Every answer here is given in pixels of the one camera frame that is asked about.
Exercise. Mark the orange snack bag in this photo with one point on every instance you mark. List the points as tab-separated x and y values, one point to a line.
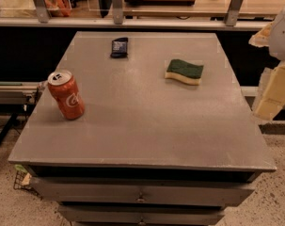
58	8

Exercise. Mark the green and yellow sponge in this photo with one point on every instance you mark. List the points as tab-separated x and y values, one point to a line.
185	72

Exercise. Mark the metal rail frame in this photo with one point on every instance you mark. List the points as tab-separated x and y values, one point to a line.
20	93

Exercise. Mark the red coke can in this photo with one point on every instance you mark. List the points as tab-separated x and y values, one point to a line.
63	87

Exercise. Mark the grey cabinet with drawers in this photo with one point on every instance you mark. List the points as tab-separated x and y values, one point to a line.
139	126

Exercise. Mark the dark blue rxbar wrapper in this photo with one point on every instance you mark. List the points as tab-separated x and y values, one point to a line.
119	48

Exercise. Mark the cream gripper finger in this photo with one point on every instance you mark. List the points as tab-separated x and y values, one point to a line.
270	99
261	38

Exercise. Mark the wire basket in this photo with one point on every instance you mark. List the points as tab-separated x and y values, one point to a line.
21	182

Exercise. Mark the upper grey drawer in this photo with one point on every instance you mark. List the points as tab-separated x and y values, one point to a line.
69	189

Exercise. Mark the grey drawer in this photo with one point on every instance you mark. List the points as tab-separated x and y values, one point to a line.
140	216
69	189

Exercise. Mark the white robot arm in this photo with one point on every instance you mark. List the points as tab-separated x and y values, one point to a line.
276	46

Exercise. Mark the lower grey drawer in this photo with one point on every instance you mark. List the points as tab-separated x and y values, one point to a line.
140	216

